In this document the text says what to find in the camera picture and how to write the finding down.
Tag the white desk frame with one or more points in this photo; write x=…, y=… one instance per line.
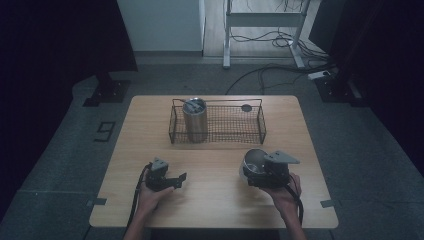
x=265, y=20

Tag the dark round disc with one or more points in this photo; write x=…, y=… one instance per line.
x=246, y=107

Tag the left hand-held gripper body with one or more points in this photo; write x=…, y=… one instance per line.
x=156, y=175

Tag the tall steel cup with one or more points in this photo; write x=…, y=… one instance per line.
x=195, y=123

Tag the black stand base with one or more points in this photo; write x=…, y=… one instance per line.
x=336, y=90
x=108, y=91

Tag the white cabinet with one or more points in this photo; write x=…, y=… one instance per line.
x=163, y=23

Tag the person's right hand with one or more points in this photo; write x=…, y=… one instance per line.
x=283, y=198

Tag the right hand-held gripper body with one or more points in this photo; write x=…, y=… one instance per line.
x=276, y=170

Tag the grey tape piece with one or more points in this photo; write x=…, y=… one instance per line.
x=97, y=201
x=327, y=203

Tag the grey utensil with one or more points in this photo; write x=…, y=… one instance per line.
x=193, y=105

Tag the dark curtain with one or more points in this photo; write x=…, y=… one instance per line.
x=50, y=50
x=383, y=50

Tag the white power strip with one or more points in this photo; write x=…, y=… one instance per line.
x=318, y=75

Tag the wide steel cup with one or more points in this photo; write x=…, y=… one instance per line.
x=251, y=161

